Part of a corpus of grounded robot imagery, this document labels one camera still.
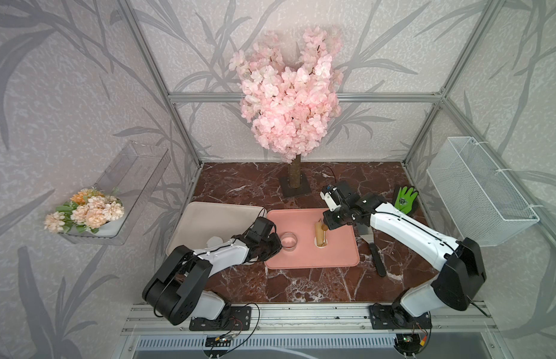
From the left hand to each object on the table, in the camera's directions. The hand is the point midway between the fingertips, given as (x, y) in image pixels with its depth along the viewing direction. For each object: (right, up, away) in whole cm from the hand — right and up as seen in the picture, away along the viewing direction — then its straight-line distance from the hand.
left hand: (284, 246), depth 89 cm
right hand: (+16, +12, -6) cm, 21 cm away
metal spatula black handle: (+34, +4, +4) cm, 35 cm away
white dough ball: (+13, +1, -1) cm, 13 cm away
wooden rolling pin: (+14, +5, +1) cm, 15 cm away
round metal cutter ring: (+2, +2, +3) cm, 3 cm away
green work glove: (+57, +18, +16) cm, 61 cm away
